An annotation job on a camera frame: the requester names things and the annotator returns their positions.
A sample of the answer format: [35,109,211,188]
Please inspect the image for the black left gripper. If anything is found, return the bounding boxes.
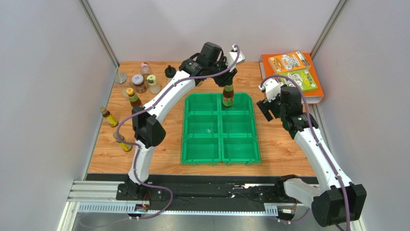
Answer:
[208,56,238,88]

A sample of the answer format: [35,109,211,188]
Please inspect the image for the yellow cap green label bottle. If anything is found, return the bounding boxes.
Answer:
[222,85,234,108]

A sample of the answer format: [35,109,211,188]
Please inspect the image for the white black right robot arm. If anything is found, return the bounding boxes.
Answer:
[257,85,367,227]

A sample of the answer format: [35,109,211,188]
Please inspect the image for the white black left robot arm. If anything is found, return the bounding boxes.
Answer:
[116,42,245,200]

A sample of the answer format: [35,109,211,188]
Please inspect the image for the green comic book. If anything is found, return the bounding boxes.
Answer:
[275,69,318,92]

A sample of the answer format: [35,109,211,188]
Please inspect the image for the orange comic book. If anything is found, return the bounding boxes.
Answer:
[268,51,311,74]

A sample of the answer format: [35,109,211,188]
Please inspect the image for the green plastic divided bin tray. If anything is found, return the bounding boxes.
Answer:
[180,92,261,166]

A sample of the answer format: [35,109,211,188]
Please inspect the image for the black lid jar white granules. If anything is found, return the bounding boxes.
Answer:
[165,65,177,83]

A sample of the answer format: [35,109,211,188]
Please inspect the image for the yellow-green lid sesame jar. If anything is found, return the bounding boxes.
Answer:
[147,75,161,95]

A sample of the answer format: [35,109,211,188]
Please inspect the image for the pink lid spice bottle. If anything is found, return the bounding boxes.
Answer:
[140,62,152,79]

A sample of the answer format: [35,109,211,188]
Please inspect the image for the white lid sauce jar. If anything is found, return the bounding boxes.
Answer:
[131,74,147,93]

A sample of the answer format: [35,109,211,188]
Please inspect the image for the yellow cap soy sauce bottle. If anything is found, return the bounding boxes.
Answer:
[126,88,142,107]

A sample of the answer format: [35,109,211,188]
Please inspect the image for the silver lid glass jar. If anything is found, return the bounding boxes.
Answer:
[114,72,129,98]

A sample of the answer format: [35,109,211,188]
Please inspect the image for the small yellow label oil bottle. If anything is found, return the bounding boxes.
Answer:
[113,132,132,152]

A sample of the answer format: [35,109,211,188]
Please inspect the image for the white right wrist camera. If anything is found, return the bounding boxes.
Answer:
[262,78,282,102]

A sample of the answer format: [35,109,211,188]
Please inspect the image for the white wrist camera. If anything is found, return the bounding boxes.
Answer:
[262,78,282,102]
[225,44,245,68]

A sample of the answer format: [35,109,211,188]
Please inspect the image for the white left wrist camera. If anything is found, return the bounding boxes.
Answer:
[225,44,245,68]

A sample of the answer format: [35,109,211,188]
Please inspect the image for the orange ring binder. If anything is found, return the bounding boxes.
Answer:
[260,51,324,104]

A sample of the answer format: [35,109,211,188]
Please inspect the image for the aluminium frame post right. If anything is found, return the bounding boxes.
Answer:
[310,0,349,60]

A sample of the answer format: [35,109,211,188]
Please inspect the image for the aluminium frame post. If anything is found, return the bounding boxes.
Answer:
[78,0,120,70]
[310,0,349,60]

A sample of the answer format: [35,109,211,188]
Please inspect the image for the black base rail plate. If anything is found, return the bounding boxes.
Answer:
[86,173,296,212]

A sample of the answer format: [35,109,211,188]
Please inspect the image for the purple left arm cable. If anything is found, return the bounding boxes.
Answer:
[115,45,241,220]

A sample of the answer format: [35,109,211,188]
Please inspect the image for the aluminium frame post left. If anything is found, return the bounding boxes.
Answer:
[78,0,120,70]

